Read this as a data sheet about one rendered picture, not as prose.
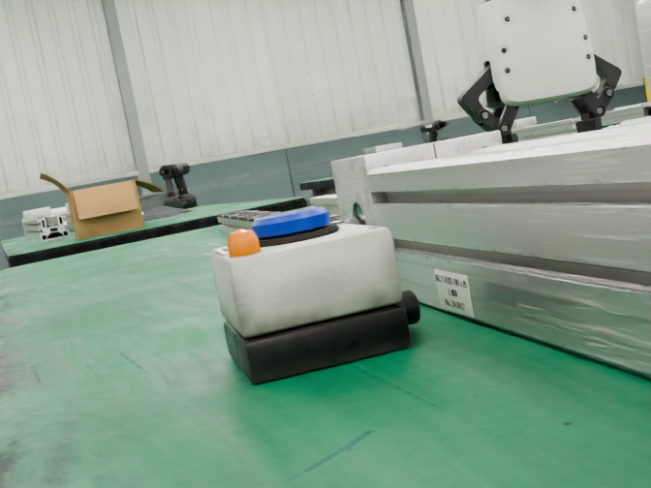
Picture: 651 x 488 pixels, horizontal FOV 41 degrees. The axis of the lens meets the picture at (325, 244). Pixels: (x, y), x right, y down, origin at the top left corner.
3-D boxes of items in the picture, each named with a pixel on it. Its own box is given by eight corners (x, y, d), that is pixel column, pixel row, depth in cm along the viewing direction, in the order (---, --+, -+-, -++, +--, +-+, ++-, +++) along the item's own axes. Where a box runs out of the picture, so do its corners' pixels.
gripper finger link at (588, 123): (599, 88, 84) (609, 156, 85) (570, 94, 84) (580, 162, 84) (618, 84, 81) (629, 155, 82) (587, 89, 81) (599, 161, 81)
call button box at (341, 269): (229, 356, 48) (206, 244, 47) (394, 318, 50) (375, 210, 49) (252, 386, 40) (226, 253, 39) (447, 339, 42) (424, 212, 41)
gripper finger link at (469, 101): (520, 45, 81) (537, 103, 82) (447, 70, 80) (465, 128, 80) (526, 44, 80) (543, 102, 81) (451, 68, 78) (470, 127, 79)
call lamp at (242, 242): (227, 256, 41) (222, 231, 41) (258, 250, 41) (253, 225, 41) (232, 258, 40) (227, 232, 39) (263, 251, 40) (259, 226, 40)
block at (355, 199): (323, 289, 66) (299, 167, 65) (471, 257, 69) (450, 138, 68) (355, 303, 58) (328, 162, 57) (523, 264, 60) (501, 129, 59)
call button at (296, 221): (251, 256, 46) (244, 218, 45) (324, 240, 47) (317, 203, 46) (264, 260, 42) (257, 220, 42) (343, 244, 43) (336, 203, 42)
